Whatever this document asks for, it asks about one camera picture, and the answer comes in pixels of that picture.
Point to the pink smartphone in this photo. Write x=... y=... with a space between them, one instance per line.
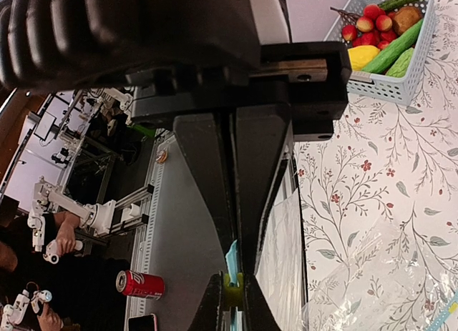
x=143 y=323

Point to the red soda can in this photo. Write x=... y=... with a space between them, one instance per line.
x=137 y=284

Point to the red cherry bunch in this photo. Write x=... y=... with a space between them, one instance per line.
x=373 y=27

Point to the person in background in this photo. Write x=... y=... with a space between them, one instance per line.
x=83 y=288

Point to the floral table mat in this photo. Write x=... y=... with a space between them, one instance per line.
x=386 y=161

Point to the long green cucumber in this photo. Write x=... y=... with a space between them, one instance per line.
x=393 y=51

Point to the yellow mango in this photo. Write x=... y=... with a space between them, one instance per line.
x=360 y=56

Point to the brown potato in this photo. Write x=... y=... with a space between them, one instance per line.
x=405 y=18

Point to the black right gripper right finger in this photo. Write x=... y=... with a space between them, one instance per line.
x=263 y=149

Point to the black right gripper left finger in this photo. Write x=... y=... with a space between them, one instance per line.
x=204 y=143

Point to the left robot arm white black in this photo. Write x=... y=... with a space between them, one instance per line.
x=270 y=22

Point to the short green bitter gourd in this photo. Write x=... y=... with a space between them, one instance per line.
x=400 y=66

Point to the clear bag blue zipper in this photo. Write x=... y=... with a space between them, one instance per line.
x=396 y=278
x=280 y=273

